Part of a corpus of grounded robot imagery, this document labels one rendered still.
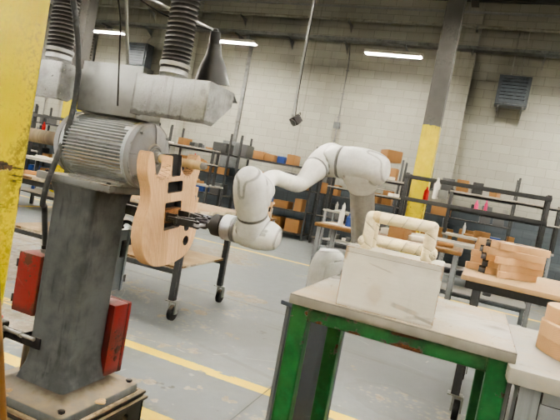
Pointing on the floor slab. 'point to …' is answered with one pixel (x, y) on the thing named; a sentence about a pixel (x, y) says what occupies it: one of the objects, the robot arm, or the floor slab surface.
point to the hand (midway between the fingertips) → (173, 215)
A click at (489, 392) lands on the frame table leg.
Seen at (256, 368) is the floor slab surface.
